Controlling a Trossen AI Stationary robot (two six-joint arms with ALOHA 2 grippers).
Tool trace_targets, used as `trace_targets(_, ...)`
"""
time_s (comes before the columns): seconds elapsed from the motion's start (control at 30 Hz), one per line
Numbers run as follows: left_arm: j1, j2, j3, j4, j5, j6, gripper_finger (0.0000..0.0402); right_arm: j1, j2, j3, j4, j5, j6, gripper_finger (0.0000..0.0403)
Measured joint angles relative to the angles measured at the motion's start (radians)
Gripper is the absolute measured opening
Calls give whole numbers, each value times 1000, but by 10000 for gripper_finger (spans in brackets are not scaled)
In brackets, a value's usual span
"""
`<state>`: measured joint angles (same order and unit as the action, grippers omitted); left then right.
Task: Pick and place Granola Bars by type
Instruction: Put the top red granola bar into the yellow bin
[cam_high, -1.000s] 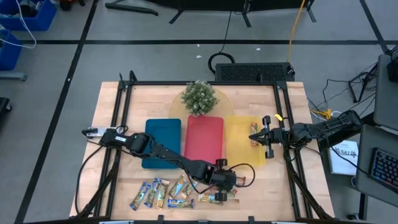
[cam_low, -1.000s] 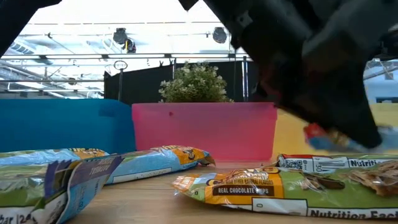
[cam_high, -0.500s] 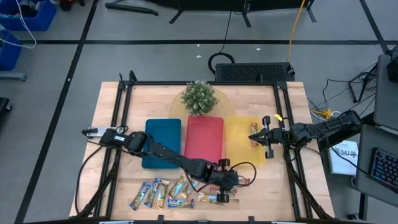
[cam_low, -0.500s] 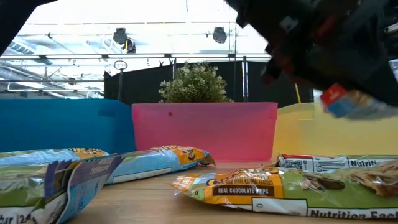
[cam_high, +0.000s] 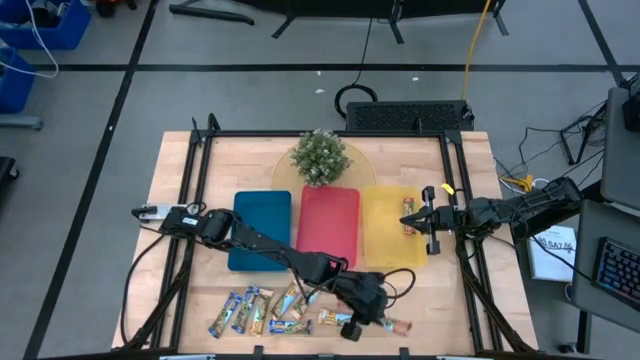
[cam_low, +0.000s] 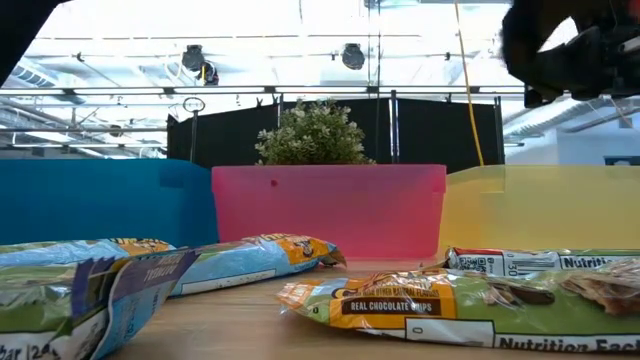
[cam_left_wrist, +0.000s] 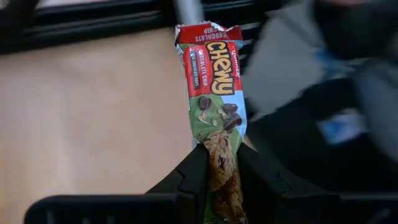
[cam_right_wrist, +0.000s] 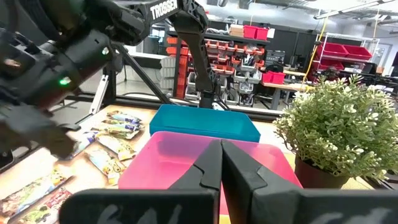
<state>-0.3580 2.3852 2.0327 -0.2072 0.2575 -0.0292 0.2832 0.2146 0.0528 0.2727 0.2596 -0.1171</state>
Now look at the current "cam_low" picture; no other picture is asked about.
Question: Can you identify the black partition screen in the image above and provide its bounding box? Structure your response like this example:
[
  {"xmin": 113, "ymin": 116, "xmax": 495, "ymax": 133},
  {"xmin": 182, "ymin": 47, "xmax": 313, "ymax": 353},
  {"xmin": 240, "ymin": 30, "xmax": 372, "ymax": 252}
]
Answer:
[{"xmin": 166, "ymin": 96, "xmax": 505, "ymax": 175}]

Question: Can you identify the red-ended granola bar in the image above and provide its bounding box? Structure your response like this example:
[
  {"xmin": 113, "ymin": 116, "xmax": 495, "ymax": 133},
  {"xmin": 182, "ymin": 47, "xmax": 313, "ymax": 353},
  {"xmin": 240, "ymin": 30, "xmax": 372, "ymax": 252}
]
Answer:
[{"xmin": 443, "ymin": 246, "xmax": 640, "ymax": 278}]

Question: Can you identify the yellow plastic bin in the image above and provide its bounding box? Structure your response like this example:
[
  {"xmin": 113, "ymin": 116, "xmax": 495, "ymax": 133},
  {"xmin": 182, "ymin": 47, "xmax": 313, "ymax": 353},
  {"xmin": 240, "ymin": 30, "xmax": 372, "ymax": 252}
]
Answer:
[{"xmin": 437, "ymin": 164, "xmax": 640, "ymax": 264}]

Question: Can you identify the pink-red plastic bin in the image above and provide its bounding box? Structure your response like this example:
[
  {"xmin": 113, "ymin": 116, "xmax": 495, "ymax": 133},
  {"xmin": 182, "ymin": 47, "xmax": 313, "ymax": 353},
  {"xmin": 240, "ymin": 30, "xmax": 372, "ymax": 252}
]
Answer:
[{"xmin": 211, "ymin": 163, "xmax": 448, "ymax": 261}]

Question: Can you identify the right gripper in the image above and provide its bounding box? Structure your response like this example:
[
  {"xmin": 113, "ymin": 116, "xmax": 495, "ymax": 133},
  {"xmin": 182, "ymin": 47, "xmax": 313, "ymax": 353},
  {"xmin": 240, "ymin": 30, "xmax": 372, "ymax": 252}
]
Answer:
[{"xmin": 502, "ymin": 2, "xmax": 640, "ymax": 109}]

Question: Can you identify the grey ceiling rail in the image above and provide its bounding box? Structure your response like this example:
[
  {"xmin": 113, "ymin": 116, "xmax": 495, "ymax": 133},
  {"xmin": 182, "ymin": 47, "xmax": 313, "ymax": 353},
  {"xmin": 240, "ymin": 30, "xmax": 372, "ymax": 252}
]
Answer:
[{"xmin": 0, "ymin": 85, "xmax": 526, "ymax": 97}]

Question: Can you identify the small green potted plant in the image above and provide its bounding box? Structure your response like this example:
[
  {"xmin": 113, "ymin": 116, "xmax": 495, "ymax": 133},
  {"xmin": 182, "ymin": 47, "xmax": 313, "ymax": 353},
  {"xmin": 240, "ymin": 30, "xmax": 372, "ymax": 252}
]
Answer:
[{"xmin": 254, "ymin": 98, "xmax": 376, "ymax": 166}]

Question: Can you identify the blue-ended granola bar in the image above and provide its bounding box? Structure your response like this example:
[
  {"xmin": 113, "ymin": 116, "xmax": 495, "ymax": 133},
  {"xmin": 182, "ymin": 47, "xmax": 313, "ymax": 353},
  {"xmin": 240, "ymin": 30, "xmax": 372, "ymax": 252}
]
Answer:
[{"xmin": 0, "ymin": 248, "xmax": 201, "ymax": 360}]

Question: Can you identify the black ceiling spotlight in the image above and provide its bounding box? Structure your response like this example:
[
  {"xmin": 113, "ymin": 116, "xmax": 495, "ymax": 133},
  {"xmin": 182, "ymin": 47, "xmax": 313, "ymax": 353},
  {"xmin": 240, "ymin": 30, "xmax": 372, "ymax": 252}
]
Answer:
[
  {"xmin": 180, "ymin": 43, "xmax": 206, "ymax": 73},
  {"xmin": 341, "ymin": 42, "xmax": 366, "ymax": 71}
]

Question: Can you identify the yellow cable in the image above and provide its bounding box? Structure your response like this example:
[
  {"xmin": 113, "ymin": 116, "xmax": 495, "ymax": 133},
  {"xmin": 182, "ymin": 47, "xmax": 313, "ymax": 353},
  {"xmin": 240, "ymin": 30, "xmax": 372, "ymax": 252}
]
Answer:
[{"xmin": 453, "ymin": 0, "xmax": 485, "ymax": 167}]

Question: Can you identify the blue plastic bin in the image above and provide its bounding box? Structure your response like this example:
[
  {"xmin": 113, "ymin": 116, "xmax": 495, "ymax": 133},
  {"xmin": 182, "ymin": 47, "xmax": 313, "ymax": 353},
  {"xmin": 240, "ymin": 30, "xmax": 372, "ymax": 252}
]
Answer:
[{"xmin": 0, "ymin": 158, "xmax": 220, "ymax": 247}]

